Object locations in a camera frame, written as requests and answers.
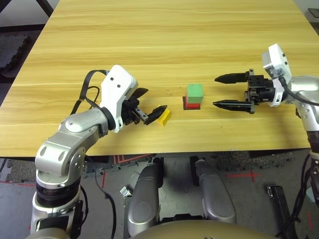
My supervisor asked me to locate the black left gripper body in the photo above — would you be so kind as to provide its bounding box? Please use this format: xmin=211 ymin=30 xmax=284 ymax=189
xmin=122 ymin=96 xmax=150 ymax=126

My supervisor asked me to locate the green wooden block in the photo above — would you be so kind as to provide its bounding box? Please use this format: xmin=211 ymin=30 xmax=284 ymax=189
xmin=186 ymin=84 xmax=204 ymax=104

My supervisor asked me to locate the silver right robot leg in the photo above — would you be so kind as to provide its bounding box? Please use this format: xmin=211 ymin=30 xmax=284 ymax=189
xmin=190 ymin=155 xmax=237 ymax=224

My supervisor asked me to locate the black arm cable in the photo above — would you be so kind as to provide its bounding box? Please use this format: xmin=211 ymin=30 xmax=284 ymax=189
xmin=274 ymin=72 xmax=319 ymax=239
xmin=69 ymin=70 xmax=117 ymax=239

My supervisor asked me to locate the speckled foam mat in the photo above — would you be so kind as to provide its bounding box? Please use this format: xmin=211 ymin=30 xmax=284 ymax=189
xmin=211 ymin=150 xmax=295 ymax=171
xmin=0 ymin=159 xmax=37 ymax=184

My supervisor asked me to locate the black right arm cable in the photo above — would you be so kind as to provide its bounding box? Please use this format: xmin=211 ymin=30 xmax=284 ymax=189
xmin=274 ymin=72 xmax=319 ymax=239

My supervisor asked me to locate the black diagonal metal bar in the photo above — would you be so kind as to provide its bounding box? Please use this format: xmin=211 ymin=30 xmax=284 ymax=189
xmin=37 ymin=0 xmax=54 ymax=17

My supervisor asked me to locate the dark foam floor mat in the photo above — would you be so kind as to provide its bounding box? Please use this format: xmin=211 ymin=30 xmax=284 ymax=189
xmin=0 ymin=36 xmax=30 ymax=75

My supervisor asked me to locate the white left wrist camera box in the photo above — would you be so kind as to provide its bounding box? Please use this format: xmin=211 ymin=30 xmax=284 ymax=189
xmin=99 ymin=64 xmax=139 ymax=133

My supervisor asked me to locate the silver left robot leg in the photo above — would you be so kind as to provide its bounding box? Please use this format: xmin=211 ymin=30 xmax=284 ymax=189
xmin=127 ymin=156 xmax=165 ymax=237

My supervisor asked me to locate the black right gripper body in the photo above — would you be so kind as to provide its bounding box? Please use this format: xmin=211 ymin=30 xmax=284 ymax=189
xmin=244 ymin=69 xmax=276 ymax=115

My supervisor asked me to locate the red tape cross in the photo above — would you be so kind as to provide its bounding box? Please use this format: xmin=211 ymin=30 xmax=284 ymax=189
xmin=226 ymin=169 xmax=261 ymax=182

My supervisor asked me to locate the beige robot torso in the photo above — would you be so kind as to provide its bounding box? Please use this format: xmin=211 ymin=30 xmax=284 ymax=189
xmin=129 ymin=220 xmax=282 ymax=239

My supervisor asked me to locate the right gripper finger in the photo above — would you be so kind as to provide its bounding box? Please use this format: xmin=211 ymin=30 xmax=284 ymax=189
xmin=214 ymin=72 xmax=250 ymax=85
xmin=212 ymin=99 xmax=253 ymax=114

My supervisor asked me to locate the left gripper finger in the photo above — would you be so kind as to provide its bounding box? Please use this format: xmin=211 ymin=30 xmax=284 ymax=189
xmin=129 ymin=88 xmax=149 ymax=99
xmin=144 ymin=105 xmax=168 ymax=125

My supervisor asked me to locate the silver robot leg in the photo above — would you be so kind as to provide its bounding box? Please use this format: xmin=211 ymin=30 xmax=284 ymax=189
xmin=190 ymin=155 xmax=237 ymax=224
xmin=127 ymin=156 xmax=165 ymax=237

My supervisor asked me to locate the yellow wooden block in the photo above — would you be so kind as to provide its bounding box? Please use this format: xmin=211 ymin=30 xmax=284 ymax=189
xmin=157 ymin=108 xmax=172 ymax=127

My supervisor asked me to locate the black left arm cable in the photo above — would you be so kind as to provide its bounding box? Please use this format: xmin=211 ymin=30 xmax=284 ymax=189
xmin=69 ymin=70 xmax=117 ymax=239

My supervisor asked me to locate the black square marker pad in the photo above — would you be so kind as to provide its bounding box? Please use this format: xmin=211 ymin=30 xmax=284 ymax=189
xmin=182 ymin=96 xmax=201 ymax=111

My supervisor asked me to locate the small metal bracket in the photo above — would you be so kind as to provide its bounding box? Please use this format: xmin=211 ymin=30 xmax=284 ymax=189
xmin=120 ymin=186 xmax=133 ymax=198

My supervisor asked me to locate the dark puzzle foam piece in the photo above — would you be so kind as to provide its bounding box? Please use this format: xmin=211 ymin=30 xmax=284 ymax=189
xmin=83 ymin=159 xmax=120 ymax=179

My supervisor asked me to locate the black robot pelvis block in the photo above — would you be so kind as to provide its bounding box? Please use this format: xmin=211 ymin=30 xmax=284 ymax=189
xmin=160 ymin=213 xmax=205 ymax=223

